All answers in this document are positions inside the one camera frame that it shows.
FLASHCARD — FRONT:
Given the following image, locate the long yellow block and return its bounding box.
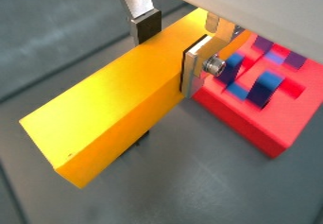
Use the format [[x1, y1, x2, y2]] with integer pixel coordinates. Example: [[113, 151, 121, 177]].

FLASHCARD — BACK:
[[17, 8, 253, 189]]

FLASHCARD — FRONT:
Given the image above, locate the gripper 2 metal right finger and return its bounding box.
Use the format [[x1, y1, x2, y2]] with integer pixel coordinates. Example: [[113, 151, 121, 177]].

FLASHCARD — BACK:
[[180, 12, 243, 98]]

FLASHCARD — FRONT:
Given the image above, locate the blue block front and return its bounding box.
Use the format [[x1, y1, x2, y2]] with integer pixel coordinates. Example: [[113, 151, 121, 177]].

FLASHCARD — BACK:
[[245, 71, 284, 109]]

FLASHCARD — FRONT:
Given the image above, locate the purple block rear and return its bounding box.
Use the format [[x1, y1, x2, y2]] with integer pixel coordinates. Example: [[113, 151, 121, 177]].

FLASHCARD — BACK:
[[252, 36, 273, 53]]

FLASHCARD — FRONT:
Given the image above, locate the gripper 2 metal left finger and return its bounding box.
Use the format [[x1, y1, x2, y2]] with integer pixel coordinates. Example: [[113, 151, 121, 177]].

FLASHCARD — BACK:
[[120, 0, 161, 44]]

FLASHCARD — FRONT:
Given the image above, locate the purple block right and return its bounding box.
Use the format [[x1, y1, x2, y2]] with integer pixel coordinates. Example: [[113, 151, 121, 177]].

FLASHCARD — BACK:
[[284, 52, 307, 70]]

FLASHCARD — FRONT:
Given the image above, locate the red board with slots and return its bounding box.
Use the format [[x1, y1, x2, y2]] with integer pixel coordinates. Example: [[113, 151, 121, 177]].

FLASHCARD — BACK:
[[195, 35, 323, 158]]

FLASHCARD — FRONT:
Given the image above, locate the blue block flush left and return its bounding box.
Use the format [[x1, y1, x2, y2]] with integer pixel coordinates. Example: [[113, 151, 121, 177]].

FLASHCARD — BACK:
[[217, 53, 247, 100]]

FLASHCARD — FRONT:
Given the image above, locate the purple block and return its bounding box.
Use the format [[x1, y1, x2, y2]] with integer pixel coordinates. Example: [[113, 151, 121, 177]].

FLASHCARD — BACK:
[[284, 52, 307, 70], [252, 36, 273, 53]]

